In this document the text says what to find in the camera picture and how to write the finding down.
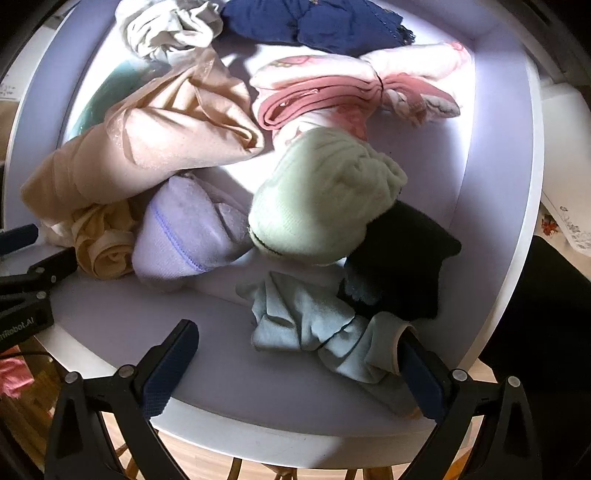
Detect cream yellow cloth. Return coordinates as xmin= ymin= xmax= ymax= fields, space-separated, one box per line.
xmin=71 ymin=200 xmax=137 ymax=280

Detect pale blue grey cloth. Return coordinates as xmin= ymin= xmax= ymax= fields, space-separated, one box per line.
xmin=236 ymin=271 xmax=419 ymax=418

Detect red bag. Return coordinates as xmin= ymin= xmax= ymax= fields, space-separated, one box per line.
xmin=0 ymin=346 xmax=34 ymax=399

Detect lavender rolled cloth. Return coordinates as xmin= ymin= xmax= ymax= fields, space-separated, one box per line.
xmin=131 ymin=171 xmax=252 ymax=291

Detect black sock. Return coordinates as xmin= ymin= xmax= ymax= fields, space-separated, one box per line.
xmin=338 ymin=201 xmax=462 ymax=322

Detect floral white cloth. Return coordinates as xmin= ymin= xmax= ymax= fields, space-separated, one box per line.
xmin=542 ymin=191 xmax=590 ymax=257

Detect teal cloth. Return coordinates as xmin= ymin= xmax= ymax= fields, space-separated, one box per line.
xmin=69 ymin=61 xmax=171 ymax=138

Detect beige stocking cloth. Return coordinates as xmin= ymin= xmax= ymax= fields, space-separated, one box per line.
xmin=20 ymin=47 xmax=264 ymax=226

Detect grey white crumpled cloth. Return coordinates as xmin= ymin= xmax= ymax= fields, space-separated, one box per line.
xmin=114 ymin=0 xmax=223 ymax=65

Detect white foam drawer box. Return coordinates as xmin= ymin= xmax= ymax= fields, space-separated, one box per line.
xmin=1 ymin=1 xmax=544 ymax=469

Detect light green knit cloth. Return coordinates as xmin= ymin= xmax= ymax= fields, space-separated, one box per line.
xmin=249 ymin=127 xmax=408 ymax=265

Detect pink floral garment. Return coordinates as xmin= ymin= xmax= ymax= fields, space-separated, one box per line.
xmin=249 ymin=42 xmax=473 ymax=150

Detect navy blue garment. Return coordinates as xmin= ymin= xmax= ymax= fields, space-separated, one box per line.
xmin=221 ymin=0 xmax=415 ymax=57

